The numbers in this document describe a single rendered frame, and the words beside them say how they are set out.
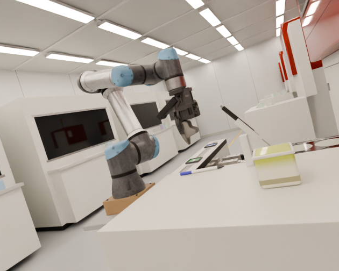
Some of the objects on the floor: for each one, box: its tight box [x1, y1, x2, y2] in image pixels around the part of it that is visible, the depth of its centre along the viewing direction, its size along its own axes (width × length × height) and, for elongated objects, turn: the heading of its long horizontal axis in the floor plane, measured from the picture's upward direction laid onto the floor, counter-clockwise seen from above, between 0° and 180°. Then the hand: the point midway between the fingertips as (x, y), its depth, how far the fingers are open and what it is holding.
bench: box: [107, 92, 179, 178], centre depth 617 cm, size 108×180×200 cm, turn 49°
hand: (186, 141), depth 90 cm, fingers closed
